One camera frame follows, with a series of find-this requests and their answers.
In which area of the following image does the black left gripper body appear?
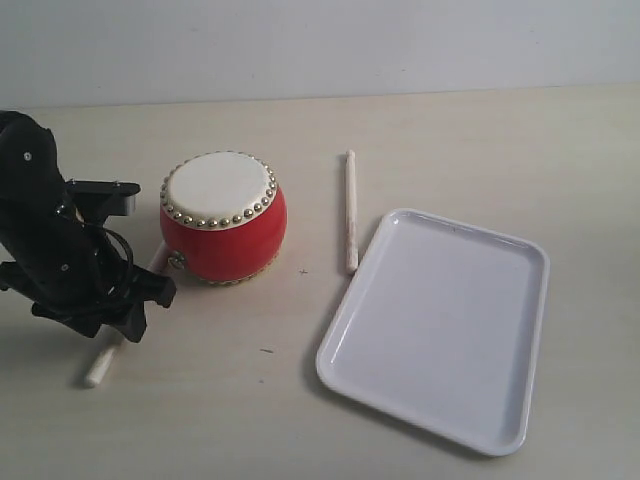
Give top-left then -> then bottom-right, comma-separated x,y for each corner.
1,200 -> 177,338

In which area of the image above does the white wooden drumstick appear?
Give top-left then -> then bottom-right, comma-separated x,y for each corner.
81,241 -> 169,388
345,150 -> 359,274

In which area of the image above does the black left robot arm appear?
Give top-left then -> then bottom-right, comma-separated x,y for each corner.
1,111 -> 176,343

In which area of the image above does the small red drum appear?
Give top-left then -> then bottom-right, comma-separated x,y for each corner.
160,151 -> 288,285

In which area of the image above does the white plastic tray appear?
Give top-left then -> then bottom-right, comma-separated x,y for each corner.
315,208 -> 550,457

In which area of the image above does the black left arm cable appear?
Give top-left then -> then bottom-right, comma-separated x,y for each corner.
74,219 -> 139,321

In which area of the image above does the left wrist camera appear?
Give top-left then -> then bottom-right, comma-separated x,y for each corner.
66,180 -> 141,225

